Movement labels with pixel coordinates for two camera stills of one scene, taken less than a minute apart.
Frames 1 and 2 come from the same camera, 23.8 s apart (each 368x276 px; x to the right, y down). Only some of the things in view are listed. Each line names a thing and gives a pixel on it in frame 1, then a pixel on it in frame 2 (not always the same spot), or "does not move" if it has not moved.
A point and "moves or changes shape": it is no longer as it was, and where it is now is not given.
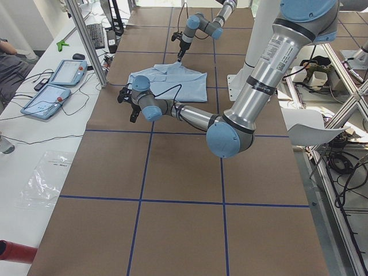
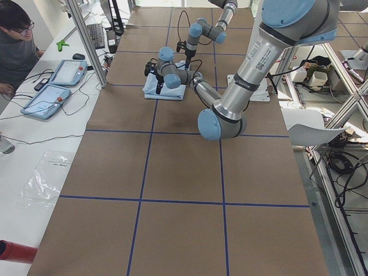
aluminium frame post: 81,31 does not move
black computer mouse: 78,56 does not move
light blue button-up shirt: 172,81 moves or changes shape
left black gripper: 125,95 to 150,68
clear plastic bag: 41,190 does not move
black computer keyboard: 96,35 does not move
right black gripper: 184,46 to 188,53
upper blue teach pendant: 69,73 does not move
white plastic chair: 306,127 does not move
